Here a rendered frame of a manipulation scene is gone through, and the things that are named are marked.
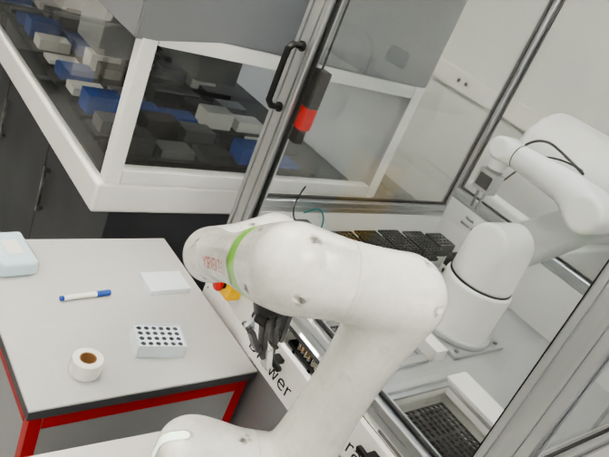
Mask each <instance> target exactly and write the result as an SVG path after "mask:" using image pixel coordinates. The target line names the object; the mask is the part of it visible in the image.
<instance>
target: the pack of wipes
mask: <svg viewBox="0 0 609 457"><path fill-rule="evenodd" d="M38 266H39V261H38V260H37V258H36V257H35V255H34V253H33V251H32V250H31V249H30V247H29V246H28V244H27V243H26V241H25V239H24V237H23V235H22V234H21V233H20V232H0V277H15V276H25V275H33V274H36V272H37V269H38Z"/></svg>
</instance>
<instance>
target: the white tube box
mask: <svg viewBox="0 0 609 457"><path fill-rule="evenodd" d="M129 336H130V341H131V345H132V348H133V352H134V355H135V357H173V358H182V357H184V354H185V353H186V350H187V347H188V346H187V343H186V341H185V338H184V335H183V333H182V331H181V328H180V325H163V324H132V326H131V329H130V334H129Z"/></svg>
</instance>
